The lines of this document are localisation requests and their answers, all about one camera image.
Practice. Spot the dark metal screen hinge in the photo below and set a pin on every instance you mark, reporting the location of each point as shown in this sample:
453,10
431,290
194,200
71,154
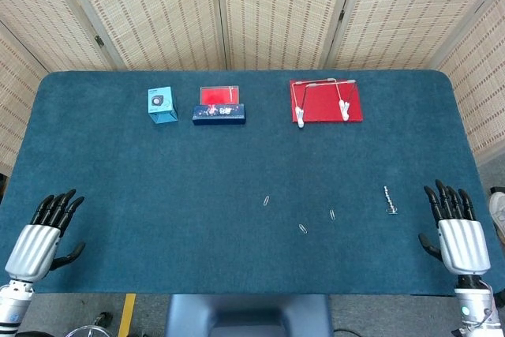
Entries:
341,14
99,41

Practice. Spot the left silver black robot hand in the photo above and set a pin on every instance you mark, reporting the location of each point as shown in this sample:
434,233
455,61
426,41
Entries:
33,250

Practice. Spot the red lined open box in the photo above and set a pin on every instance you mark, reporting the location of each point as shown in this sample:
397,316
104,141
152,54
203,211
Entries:
215,95

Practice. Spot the teal felt table cloth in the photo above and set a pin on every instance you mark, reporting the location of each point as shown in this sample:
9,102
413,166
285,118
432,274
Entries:
197,195

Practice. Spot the red felt mat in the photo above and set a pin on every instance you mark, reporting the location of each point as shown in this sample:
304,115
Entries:
323,104

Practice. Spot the woven bamboo folding screen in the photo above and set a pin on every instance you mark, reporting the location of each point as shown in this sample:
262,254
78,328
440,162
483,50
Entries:
158,9

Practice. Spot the white shoe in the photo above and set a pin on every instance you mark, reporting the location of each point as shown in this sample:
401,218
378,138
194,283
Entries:
499,210

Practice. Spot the light blue cardboard box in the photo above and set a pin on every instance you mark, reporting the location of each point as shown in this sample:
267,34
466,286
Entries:
159,102

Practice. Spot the yellow floor tape strip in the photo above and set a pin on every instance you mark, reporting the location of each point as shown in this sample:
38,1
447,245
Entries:
127,315

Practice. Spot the dark blue robot torso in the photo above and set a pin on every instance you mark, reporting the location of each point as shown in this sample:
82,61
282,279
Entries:
248,313

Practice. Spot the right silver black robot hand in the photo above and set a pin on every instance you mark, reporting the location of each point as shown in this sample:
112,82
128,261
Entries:
463,246

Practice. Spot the dark blue printed box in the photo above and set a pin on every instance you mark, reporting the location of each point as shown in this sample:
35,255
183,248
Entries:
219,114

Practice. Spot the small black floor object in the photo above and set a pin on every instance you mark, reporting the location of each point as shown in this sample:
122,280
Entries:
102,318

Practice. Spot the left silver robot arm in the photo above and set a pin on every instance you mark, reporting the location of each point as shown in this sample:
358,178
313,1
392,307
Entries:
13,309

